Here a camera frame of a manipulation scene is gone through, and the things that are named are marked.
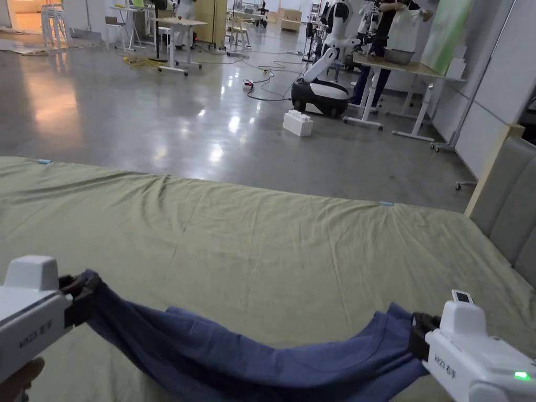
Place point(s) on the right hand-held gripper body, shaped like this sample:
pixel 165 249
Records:
pixel 469 356

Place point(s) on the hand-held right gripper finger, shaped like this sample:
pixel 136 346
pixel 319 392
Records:
pixel 426 320

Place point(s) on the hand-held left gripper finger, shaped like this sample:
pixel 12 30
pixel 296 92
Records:
pixel 70 282
pixel 89 289

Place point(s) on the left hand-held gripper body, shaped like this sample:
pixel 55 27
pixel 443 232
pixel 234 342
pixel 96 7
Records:
pixel 29 310

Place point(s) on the dark blue shirt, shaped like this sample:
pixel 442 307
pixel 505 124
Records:
pixel 234 360

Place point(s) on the person's left hand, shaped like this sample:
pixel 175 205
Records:
pixel 19 381

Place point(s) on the grey padded headboard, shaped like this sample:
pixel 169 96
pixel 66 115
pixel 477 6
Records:
pixel 508 217

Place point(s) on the bed with pale green sheet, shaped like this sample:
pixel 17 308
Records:
pixel 259 251

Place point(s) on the white brick-shaped block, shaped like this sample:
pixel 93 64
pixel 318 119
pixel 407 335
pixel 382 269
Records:
pixel 298 123

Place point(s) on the white and black robot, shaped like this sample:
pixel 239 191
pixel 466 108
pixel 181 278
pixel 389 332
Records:
pixel 324 90

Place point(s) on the white power strip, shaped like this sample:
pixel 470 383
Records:
pixel 248 84

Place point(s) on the black standing fan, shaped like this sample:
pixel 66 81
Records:
pixel 310 37
pixel 159 29

